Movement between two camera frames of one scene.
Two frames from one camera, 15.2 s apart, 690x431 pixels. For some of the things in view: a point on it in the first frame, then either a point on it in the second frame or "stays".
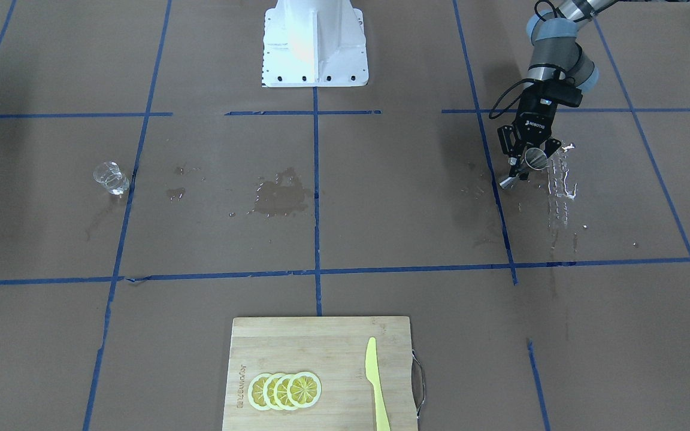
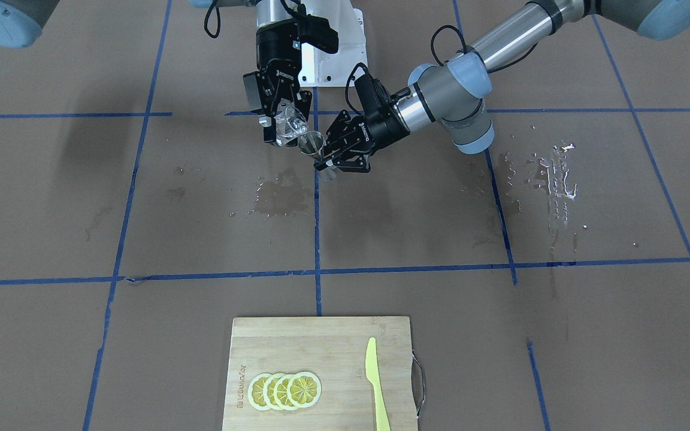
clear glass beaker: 108,174 → 289,122
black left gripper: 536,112 → 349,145
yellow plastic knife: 371,372 stays
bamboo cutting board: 333,349 stays
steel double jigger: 535,159 → 311,143
